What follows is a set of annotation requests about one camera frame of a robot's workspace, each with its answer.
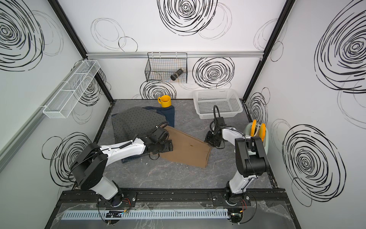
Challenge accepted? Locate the tan brown skirt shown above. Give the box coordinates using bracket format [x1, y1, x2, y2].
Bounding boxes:
[160, 126, 212, 168]

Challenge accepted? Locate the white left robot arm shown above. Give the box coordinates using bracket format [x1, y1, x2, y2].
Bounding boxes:
[70, 127, 173, 207]

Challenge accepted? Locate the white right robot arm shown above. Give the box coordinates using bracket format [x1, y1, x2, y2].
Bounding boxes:
[205, 117, 270, 205]

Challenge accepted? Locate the grey polka dot skirt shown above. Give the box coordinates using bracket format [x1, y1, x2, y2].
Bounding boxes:
[112, 107, 166, 143]

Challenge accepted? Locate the dark blue skirt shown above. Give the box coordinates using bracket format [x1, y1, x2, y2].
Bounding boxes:
[120, 105, 175, 164]

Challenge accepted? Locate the mint green toaster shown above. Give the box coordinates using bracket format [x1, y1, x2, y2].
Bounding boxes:
[242, 121, 269, 156]

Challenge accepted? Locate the white plastic basket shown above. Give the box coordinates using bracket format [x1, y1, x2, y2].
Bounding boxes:
[193, 89, 243, 119]

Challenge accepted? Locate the yellow toast slice left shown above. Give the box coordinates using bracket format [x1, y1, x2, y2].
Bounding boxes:
[250, 120, 257, 136]

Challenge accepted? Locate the yellow toast slice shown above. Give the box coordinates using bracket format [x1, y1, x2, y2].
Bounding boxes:
[250, 120, 257, 136]
[258, 123, 266, 142]

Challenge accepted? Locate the yellow mug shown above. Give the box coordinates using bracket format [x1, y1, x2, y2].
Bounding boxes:
[158, 95, 172, 108]

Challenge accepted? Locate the yellow toast slice right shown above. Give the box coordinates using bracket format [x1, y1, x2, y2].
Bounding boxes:
[258, 123, 266, 142]

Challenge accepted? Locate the dark cylindrical bottle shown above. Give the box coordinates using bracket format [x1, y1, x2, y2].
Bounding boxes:
[170, 68, 184, 81]

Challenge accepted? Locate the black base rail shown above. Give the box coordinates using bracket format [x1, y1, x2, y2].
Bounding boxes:
[56, 188, 291, 209]

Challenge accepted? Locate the white slotted cable duct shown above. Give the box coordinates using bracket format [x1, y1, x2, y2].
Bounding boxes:
[61, 209, 229, 220]

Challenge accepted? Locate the black wire wall basket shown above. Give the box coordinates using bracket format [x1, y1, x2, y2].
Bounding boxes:
[144, 52, 188, 84]

